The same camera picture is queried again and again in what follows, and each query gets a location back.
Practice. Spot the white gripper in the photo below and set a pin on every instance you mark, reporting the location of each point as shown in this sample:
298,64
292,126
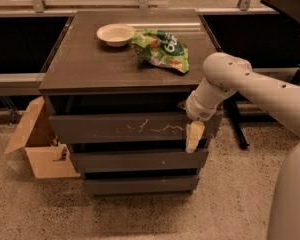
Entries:
198,111

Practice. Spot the white bowl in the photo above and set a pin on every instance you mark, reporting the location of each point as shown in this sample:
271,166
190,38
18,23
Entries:
115,35

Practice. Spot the grey middle drawer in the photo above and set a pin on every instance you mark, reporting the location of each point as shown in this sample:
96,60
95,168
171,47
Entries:
137,161

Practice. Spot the black table with legs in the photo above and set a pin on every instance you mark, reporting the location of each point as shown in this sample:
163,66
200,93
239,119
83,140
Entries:
267,41

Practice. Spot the metal window railing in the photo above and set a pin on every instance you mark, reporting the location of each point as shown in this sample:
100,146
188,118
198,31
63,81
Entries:
21,77

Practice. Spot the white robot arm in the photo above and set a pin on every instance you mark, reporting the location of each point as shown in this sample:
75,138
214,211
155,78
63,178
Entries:
224,75

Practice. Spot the open cardboard box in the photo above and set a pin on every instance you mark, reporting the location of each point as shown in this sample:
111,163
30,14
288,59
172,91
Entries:
48,157

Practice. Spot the grey drawer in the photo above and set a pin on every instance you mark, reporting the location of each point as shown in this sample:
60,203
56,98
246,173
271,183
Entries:
137,161
123,127
141,185

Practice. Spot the grey top drawer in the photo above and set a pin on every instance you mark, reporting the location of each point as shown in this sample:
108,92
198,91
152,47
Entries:
123,127

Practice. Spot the green chip bag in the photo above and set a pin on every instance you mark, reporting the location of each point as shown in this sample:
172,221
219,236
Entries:
161,49

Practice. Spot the dark grey drawer cabinet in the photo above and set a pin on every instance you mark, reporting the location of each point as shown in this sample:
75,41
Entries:
88,77

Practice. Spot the grey bottom drawer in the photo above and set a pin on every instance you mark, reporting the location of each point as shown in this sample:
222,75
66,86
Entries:
141,185

